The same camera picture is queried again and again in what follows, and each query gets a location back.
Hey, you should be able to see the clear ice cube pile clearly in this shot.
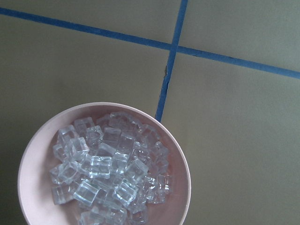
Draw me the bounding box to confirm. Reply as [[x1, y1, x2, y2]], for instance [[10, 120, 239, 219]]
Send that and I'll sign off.
[[50, 112, 172, 225]]

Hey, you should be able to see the pink bowl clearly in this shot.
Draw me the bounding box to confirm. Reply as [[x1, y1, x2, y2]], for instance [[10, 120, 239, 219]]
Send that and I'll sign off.
[[18, 102, 191, 225]]

